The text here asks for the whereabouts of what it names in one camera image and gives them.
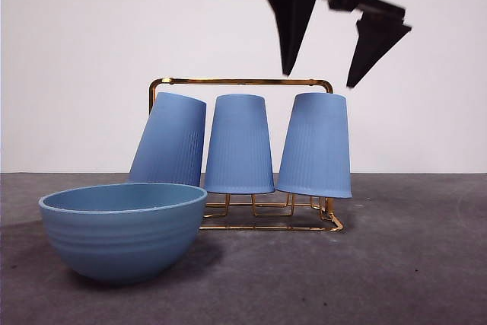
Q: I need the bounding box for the gold wire cup rack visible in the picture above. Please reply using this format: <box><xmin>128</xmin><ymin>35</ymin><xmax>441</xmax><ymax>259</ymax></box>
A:
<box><xmin>147</xmin><ymin>77</ymin><xmax>343</xmax><ymax>233</ymax></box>

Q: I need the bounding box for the blue ribbed plastic cup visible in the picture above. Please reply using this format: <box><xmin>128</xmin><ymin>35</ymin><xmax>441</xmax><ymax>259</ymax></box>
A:
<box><xmin>274</xmin><ymin>92</ymin><xmax>353</xmax><ymax>200</ymax></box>
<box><xmin>204</xmin><ymin>94</ymin><xmax>275</xmax><ymax>195</ymax></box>
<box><xmin>127</xmin><ymin>91</ymin><xmax>208</xmax><ymax>188</ymax></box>

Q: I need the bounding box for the light blue ribbed bowl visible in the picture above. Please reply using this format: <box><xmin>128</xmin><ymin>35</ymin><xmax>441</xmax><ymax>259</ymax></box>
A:
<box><xmin>37</xmin><ymin>183</ymin><xmax>209</xmax><ymax>285</ymax></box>

